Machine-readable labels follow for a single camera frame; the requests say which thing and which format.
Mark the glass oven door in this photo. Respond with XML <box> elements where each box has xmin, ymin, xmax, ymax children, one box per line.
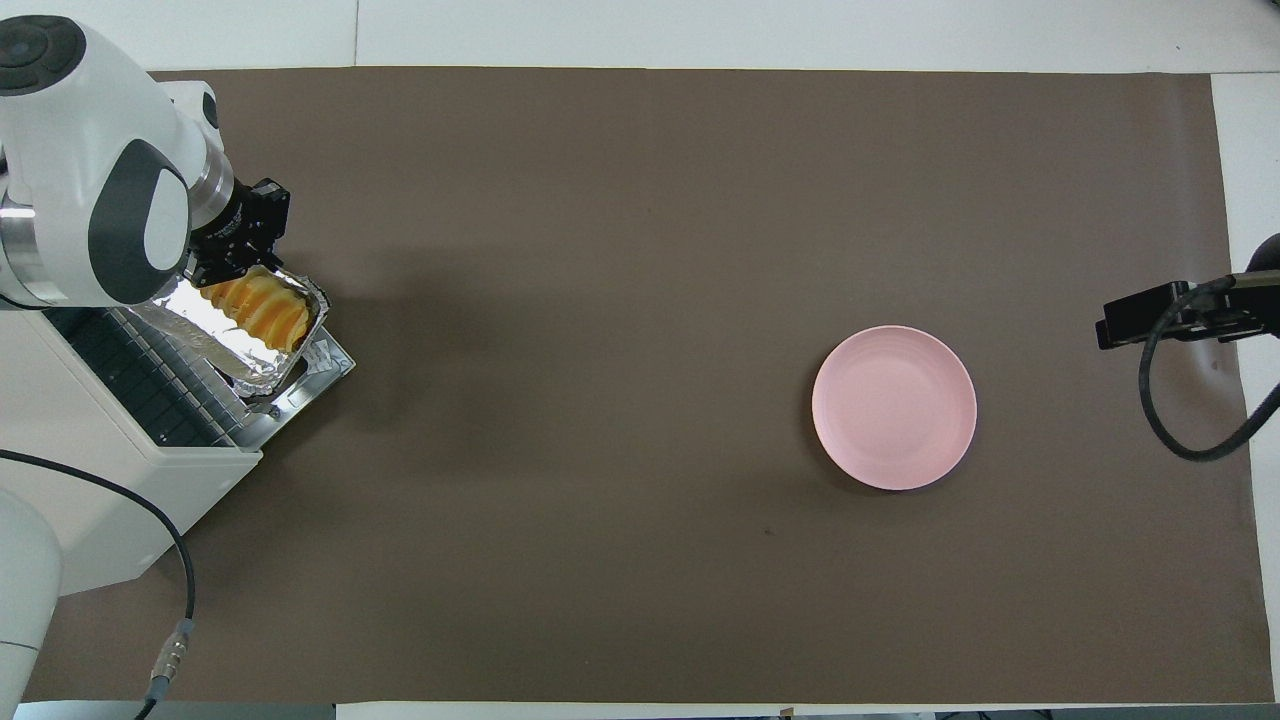
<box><xmin>235</xmin><ymin>335</ymin><xmax>357</xmax><ymax>448</ymax></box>

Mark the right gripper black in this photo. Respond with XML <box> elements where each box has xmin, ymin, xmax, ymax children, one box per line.
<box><xmin>1097</xmin><ymin>283</ymin><xmax>1266</xmax><ymax>351</ymax></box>

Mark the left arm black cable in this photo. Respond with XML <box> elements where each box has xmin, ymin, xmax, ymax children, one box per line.
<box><xmin>0</xmin><ymin>448</ymin><xmax>197</xmax><ymax>720</ymax></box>

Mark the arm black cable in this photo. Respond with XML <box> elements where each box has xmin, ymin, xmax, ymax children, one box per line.
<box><xmin>1138</xmin><ymin>278</ymin><xmax>1280</xmax><ymax>463</ymax></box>
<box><xmin>0</xmin><ymin>448</ymin><xmax>197</xmax><ymax>720</ymax></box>

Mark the oven wire rack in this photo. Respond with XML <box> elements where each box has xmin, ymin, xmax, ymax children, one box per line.
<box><xmin>45</xmin><ymin>308</ymin><xmax>251</xmax><ymax>451</ymax></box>

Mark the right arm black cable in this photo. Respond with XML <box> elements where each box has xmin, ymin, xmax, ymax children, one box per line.
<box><xmin>1138</xmin><ymin>278</ymin><xmax>1280</xmax><ymax>463</ymax></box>

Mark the aluminium foil tray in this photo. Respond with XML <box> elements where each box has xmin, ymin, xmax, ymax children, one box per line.
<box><xmin>128</xmin><ymin>262</ymin><xmax>331</xmax><ymax>398</ymax></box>

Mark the sliced orange bread loaf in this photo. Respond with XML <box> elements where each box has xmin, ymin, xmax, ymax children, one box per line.
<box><xmin>200</xmin><ymin>272</ymin><xmax>311</xmax><ymax>353</ymax></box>

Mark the brown paper table mat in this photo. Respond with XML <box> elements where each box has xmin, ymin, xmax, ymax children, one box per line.
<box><xmin>20</xmin><ymin>66</ymin><xmax>1276</xmax><ymax>706</ymax></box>

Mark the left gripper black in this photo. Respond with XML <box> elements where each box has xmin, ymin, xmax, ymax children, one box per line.
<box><xmin>190</xmin><ymin>178</ymin><xmax>291</xmax><ymax>286</ymax></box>

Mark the white toaster oven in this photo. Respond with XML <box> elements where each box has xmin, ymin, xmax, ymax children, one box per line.
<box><xmin>0</xmin><ymin>305</ymin><xmax>263</xmax><ymax>601</ymax></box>

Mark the pink round plate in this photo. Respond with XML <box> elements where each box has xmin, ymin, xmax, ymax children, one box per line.
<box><xmin>811</xmin><ymin>325</ymin><xmax>978</xmax><ymax>491</ymax></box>

